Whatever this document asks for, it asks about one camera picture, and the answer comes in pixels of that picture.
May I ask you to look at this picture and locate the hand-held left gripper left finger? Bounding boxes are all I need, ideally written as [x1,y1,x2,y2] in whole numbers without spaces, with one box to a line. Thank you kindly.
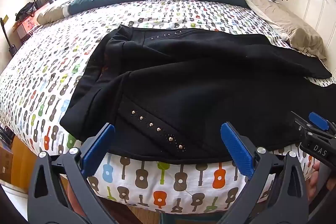
[28,123,116,224]

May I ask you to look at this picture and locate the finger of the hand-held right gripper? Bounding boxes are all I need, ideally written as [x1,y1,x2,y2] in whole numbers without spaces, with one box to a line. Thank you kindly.
[308,112,336,136]
[291,111,319,143]

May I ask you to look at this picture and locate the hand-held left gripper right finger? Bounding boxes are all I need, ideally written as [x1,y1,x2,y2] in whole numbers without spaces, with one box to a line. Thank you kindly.
[218,122,309,224]

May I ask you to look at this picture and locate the black pants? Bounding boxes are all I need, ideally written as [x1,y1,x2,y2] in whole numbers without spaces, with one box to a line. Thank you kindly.
[60,24,332,163]

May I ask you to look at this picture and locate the person's right hand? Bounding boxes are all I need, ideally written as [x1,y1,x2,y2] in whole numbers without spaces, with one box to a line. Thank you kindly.
[307,161,336,204]

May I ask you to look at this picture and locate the guitar print bed quilt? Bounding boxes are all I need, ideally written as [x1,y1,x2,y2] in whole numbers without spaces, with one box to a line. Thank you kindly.
[0,0,336,214]

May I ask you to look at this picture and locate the cardboard box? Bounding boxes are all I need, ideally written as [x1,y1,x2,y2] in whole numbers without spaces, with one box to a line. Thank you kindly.
[0,135,13,185]

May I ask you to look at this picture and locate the large beige pillow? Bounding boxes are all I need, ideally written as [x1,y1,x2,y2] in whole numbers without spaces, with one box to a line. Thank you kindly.
[248,0,327,60]

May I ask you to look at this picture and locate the small beige pillow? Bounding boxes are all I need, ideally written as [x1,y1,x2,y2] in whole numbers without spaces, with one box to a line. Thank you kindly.
[37,0,79,25]

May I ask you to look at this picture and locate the orange box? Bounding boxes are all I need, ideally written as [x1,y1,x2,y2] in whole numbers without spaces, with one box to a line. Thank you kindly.
[17,15,40,39]

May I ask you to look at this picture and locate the black selfie stick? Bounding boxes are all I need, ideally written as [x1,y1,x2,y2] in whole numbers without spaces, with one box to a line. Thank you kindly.
[0,17,17,57]

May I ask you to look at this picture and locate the black bag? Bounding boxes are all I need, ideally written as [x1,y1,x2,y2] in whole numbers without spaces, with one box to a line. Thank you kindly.
[15,0,40,21]

